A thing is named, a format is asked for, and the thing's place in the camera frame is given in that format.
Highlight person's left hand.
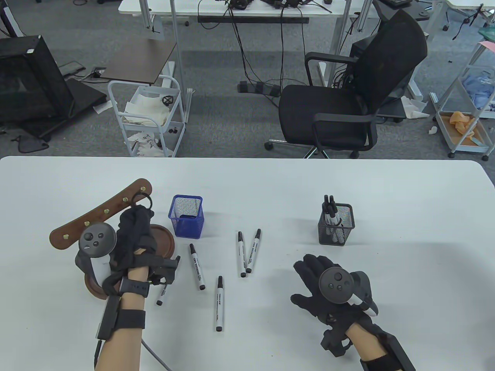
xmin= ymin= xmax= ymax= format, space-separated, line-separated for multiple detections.
xmin=109 ymin=205 xmax=158 ymax=278

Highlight person's right hand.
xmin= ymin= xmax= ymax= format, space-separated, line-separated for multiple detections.
xmin=291 ymin=254 xmax=369 ymax=332

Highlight black elastic band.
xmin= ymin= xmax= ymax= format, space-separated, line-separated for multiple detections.
xmin=131 ymin=192 xmax=154 ymax=211

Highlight white marker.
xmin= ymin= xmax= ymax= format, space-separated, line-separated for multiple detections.
xmin=156 ymin=229 xmax=262 ymax=332

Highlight person's left forearm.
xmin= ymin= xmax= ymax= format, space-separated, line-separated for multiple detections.
xmin=95 ymin=267 xmax=149 ymax=371

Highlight black wrist band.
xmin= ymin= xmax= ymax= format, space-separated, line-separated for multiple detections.
xmin=118 ymin=278 xmax=150 ymax=297

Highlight grey white handheld controller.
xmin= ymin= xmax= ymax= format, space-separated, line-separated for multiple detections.
xmin=75 ymin=223 xmax=118 ymax=289
xmin=318 ymin=267 xmax=379 ymax=317

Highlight brown wooden hook stand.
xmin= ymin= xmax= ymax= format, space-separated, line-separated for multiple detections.
xmin=49 ymin=178 xmax=176 ymax=300

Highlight blue mesh pen holder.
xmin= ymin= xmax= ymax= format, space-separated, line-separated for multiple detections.
xmin=168 ymin=194 xmax=204 ymax=238

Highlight black mesh pen holder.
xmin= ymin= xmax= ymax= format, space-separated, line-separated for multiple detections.
xmin=318 ymin=202 xmax=355 ymax=246

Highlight black wrist sensor box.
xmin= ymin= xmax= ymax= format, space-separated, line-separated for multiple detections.
xmin=97 ymin=296 xmax=121 ymax=340
xmin=373 ymin=327 xmax=416 ymax=371

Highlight scribbled white papers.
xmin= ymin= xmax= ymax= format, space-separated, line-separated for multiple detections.
xmin=131 ymin=131 xmax=165 ymax=157

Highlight white rolling cart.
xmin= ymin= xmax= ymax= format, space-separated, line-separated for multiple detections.
xmin=108 ymin=75 xmax=186 ymax=158

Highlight white cloth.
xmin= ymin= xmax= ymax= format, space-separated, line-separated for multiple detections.
xmin=125 ymin=93 xmax=171 ymax=125

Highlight black monitor stand base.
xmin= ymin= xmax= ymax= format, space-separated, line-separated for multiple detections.
xmin=0 ymin=77 xmax=108 ymax=140

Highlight black mesh office chair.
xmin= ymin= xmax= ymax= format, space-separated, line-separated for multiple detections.
xmin=265 ymin=8 xmax=429 ymax=160

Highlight brown side table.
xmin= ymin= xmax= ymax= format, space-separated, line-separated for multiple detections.
xmin=100 ymin=39 xmax=178 ymax=84

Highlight large black monitor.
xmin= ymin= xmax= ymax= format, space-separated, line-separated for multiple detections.
xmin=0 ymin=36 xmax=75 ymax=125

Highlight black floor power strip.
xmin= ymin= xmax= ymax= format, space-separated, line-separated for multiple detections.
xmin=237 ymin=80 xmax=282 ymax=97

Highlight white crumpled floor sheet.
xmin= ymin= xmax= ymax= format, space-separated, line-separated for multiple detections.
xmin=399 ymin=95 xmax=430 ymax=119

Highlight white shelf trolley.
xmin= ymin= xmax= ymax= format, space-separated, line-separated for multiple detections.
xmin=430 ymin=41 xmax=495 ymax=160

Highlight orange cloth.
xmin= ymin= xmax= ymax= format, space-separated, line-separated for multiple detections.
xmin=449 ymin=111 xmax=479 ymax=140

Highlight white office desk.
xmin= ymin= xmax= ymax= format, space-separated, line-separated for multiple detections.
xmin=118 ymin=0 xmax=381 ymax=89

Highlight black computer tower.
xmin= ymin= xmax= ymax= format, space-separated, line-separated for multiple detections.
xmin=350 ymin=36 xmax=377 ymax=83

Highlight blue cloth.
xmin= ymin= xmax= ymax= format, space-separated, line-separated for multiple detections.
xmin=461 ymin=73 xmax=495 ymax=111

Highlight black fabric forearm strap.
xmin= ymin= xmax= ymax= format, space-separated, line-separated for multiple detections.
xmin=116 ymin=309 xmax=146 ymax=330
xmin=360 ymin=354 xmax=403 ymax=371

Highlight grey sensor cable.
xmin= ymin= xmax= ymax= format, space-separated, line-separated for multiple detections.
xmin=141 ymin=339 xmax=172 ymax=371

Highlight black cable loop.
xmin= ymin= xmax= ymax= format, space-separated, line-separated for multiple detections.
xmin=11 ymin=134 xmax=50 ymax=153

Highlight silver metal post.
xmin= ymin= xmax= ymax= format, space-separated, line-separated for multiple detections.
xmin=169 ymin=0 xmax=194 ymax=124

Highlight black hanging cables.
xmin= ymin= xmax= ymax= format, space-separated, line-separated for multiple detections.
xmin=226 ymin=6 xmax=288 ymax=93

